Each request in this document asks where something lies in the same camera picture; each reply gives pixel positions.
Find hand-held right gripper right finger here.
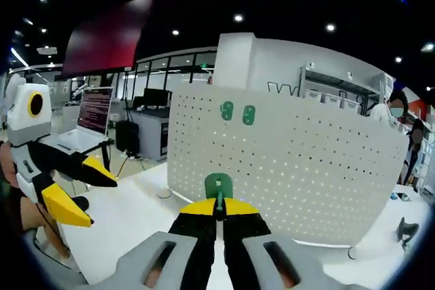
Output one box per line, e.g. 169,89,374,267
222,198,371,290

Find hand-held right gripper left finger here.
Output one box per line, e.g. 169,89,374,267
80,197,218,290

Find green hook assembly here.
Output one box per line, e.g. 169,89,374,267
242,105,256,126
205,173,234,212
220,101,234,122

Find white perforated mounting plate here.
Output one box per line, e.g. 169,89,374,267
166,81,411,261

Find person's left hand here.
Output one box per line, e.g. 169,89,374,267
0,142,22,189

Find black rounded object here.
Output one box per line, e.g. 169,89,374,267
70,196,90,212

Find white laptop on stand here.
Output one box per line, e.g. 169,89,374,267
43,86,116,177

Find black computer case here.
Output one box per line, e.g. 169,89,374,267
116,120,141,156

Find ceiling air conditioner vent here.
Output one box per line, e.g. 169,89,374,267
36,45,60,56

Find grey equipment cabinet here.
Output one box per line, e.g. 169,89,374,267
130,106,170,162

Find black monitor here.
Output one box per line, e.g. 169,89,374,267
143,88,173,108

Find dark curved object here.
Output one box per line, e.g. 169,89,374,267
396,216,420,254

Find grey metal shelf rack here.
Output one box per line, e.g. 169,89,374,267
300,65,387,115

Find round ceiling spotlights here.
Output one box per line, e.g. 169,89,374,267
20,0,435,64

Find yellow floor cable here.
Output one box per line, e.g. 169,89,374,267
115,153,132,181

